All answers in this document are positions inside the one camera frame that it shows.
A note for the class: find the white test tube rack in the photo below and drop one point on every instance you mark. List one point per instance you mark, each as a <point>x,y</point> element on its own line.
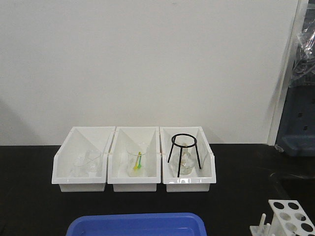
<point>289,219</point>

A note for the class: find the grey pegboard drying rack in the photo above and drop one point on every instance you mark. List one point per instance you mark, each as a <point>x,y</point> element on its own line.
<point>296,133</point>

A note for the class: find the glass beaker in middle bin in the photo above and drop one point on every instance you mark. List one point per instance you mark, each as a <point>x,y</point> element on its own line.
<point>132,152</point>

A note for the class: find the black metal tripod stand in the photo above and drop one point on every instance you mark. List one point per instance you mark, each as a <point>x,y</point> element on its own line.
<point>185,140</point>

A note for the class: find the yellow green plastic spoons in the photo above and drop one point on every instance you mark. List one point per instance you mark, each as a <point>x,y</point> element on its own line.
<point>137,164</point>

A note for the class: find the glass flask under tripod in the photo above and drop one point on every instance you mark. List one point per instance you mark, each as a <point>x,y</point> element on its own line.
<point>181,163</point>

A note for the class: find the middle white storage bin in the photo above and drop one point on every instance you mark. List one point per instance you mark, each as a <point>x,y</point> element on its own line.
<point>117,160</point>

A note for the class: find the white storage bin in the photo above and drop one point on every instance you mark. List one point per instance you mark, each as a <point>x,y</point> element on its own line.
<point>198,180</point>
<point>117,160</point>
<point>79,140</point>

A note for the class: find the right white storage bin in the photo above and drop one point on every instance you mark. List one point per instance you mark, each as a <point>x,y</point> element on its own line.
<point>198,180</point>

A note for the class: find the glass beakers in left bin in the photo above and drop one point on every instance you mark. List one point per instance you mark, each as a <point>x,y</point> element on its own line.
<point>86,164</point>

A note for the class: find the left white storage bin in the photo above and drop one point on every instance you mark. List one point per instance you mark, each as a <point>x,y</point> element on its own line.
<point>79,140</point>

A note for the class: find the blue plastic tray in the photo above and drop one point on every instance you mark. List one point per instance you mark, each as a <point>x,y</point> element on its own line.
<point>144,224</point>

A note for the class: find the black lab sink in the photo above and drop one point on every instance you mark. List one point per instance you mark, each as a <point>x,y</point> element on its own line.
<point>295,187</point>

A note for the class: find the plastic bag of pegs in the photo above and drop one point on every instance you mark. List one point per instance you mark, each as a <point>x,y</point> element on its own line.
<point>303,72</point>

